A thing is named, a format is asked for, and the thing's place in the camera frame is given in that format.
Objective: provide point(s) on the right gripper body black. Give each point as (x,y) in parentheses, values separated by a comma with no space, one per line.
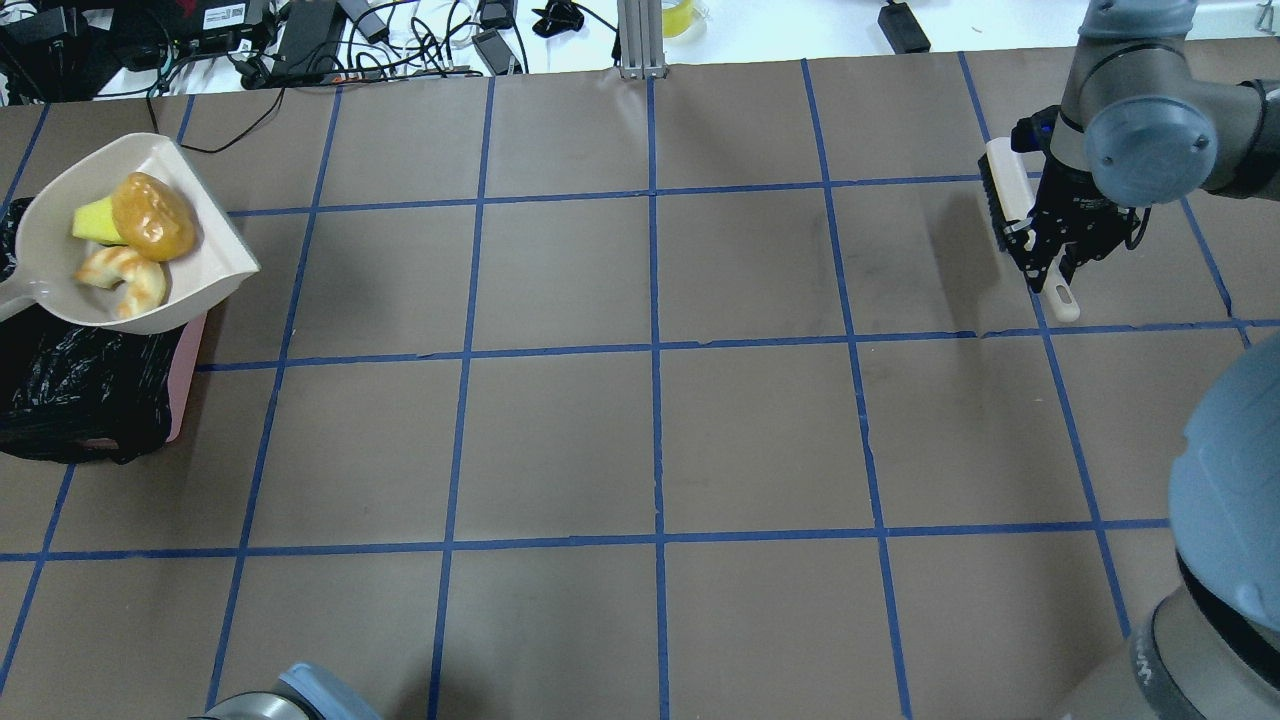
(1078,214)

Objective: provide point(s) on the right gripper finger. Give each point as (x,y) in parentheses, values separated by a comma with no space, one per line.
(1035,270)
(1068,263)

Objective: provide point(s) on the beige hand brush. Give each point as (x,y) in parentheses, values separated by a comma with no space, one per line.
(1011,203)

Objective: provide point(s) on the toy croissant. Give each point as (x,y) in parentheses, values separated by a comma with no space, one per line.
(145,283)

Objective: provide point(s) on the beige plastic dustpan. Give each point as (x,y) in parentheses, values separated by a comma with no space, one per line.
(46,256)

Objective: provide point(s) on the yellow sponge wedge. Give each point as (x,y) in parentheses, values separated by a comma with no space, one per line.
(95,222)

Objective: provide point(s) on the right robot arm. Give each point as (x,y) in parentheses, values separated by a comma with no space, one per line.
(1135,129)

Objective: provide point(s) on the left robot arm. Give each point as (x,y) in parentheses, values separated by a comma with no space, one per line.
(303,691)

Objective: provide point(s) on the pink bin with black bag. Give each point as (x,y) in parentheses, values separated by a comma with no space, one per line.
(71,393)

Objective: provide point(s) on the black power adapter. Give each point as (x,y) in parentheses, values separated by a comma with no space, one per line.
(903,32)

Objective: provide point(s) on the yellow tape roll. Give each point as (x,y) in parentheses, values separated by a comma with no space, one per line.
(679,18)

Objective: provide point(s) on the black webcam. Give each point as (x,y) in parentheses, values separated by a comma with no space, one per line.
(557,17)

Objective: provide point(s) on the aluminium frame post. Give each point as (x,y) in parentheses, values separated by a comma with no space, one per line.
(640,32)

